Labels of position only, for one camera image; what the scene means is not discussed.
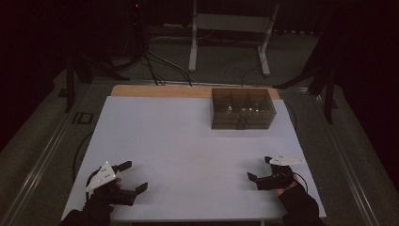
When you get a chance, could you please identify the dark equipment with red light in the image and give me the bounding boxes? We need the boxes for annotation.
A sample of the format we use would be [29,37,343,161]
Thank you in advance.
[124,0,149,62]

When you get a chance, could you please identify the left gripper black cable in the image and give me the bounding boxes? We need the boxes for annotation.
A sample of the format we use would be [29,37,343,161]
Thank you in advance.
[84,169,102,202]

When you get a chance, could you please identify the white table mat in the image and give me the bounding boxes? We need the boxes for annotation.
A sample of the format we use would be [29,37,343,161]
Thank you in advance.
[60,95,327,222]

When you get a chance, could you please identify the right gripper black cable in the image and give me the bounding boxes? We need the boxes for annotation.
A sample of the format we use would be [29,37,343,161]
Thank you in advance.
[293,171,310,193]

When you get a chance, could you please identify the person's left hand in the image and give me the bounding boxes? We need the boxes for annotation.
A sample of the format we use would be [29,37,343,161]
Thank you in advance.
[84,176,124,215]

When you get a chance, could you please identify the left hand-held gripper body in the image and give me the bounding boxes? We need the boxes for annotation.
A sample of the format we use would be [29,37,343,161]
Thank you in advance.
[84,161,138,207]

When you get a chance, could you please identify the white floor cable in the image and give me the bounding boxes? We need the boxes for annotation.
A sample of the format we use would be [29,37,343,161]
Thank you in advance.
[148,34,193,44]

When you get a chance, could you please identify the white metal stand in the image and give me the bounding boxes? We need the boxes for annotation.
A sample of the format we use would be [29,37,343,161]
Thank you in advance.
[187,0,281,77]

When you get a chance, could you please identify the person's right hand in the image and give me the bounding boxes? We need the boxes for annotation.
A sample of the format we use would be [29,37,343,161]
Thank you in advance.
[275,173,303,198]

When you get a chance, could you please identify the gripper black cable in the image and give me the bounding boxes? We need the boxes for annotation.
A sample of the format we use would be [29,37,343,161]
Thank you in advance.
[293,171,310,193]
[84,169,102,202]

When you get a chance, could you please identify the metal floor rail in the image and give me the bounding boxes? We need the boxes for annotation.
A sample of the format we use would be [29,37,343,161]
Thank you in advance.
[0,103,88,226]
[314,93,381,226]

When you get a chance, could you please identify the black cable under table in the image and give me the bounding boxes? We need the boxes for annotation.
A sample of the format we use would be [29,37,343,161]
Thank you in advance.
[283,99,298,132]
[72,130,94,184]

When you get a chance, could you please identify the thin black floor cable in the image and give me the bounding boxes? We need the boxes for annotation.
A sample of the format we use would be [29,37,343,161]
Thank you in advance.
[240,64,268,88]

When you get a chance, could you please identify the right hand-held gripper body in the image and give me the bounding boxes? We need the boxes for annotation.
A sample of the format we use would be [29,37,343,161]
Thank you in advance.
[255,153,305,191]

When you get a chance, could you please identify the black floor cable bundle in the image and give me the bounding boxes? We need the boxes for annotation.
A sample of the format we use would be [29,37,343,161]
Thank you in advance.
[141,49,194,88]

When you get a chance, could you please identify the smoky transparent drawer box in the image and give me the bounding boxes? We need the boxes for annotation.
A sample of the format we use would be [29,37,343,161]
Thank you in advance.
[211,88,278,131]

